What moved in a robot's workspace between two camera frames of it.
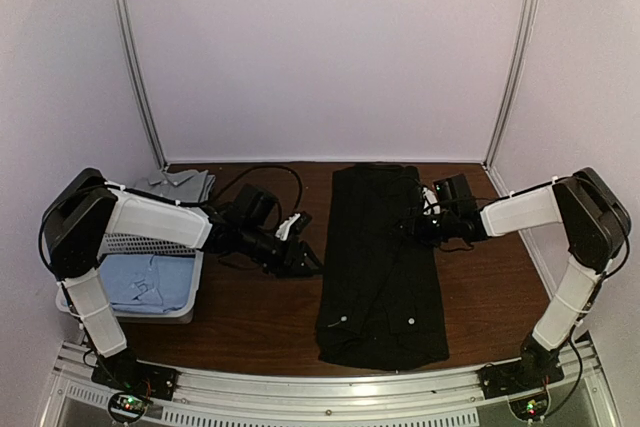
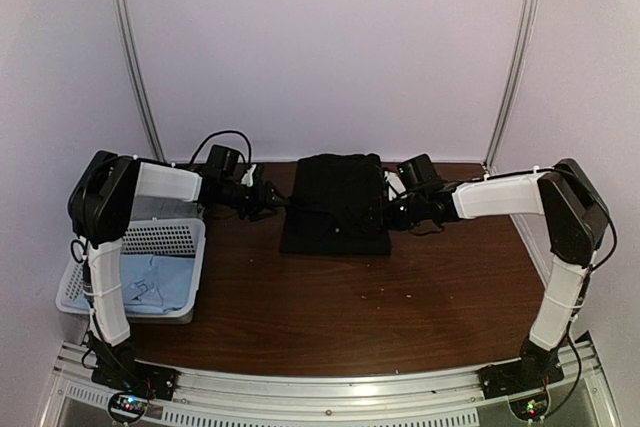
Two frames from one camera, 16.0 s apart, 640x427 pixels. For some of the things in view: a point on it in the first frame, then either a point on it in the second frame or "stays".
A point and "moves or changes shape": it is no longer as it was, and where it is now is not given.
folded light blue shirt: [148, 283] stays
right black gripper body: [432, 233] → [404, 217]
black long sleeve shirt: [381, 303] moves or changes shape
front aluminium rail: [419, 399] stays
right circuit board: [530, 408] stays
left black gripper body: [278, 262] → [250, 204]
